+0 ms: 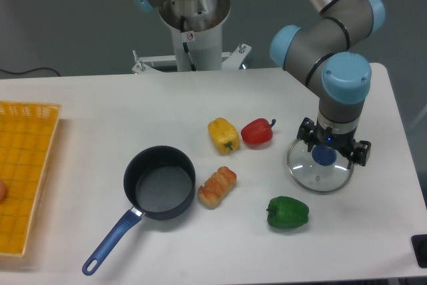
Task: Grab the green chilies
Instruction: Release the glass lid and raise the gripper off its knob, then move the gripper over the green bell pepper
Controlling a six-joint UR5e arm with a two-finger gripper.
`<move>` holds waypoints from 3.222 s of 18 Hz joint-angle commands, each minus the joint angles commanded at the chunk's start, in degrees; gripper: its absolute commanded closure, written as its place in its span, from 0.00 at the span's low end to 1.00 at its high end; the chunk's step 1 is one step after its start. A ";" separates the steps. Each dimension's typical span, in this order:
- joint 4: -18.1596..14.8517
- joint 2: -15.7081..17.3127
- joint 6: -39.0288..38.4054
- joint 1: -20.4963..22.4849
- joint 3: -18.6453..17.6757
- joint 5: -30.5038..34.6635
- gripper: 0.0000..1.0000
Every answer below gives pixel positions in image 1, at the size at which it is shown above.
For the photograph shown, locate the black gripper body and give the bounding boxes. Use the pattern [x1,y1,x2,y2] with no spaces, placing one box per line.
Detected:
[306,123,356,155]

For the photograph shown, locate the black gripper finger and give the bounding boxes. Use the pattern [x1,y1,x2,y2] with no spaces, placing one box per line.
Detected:
[347,140,372,166]
[297,117,316,152]

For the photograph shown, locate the green bell pepper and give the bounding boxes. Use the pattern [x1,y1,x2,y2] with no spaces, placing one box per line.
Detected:
[266,196,310,230]

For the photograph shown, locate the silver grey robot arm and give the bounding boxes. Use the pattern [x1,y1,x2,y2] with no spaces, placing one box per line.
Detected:
[133,0,386,166]

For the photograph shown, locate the glass lid with blue knob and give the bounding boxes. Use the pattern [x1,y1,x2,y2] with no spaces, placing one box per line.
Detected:
[286,139,354,194]

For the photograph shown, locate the red bell pepper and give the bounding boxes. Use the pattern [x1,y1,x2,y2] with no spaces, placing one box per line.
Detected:
[241,118,276,145]

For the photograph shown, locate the yellow bell pepper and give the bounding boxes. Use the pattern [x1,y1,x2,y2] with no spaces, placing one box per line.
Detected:
[207,117,240,155]

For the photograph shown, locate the toy bread loaf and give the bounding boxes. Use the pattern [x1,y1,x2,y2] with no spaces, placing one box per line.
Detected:
[197,166,237,209]

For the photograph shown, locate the black table grommet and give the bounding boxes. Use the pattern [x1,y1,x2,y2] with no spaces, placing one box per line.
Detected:
[411,234,427,268]

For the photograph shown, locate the yellow wicker basket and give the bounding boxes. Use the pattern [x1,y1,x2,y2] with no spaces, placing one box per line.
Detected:
[1,101,61,257]

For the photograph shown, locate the dark saucepan with blue handle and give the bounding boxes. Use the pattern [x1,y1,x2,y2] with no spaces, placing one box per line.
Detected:
[81,146,195,276]

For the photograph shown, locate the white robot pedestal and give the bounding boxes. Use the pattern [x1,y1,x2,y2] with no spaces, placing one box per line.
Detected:
[132,0,252,74]

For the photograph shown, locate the black cable on floor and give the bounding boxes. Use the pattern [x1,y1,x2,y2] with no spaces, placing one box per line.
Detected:
[0,67,61,77]

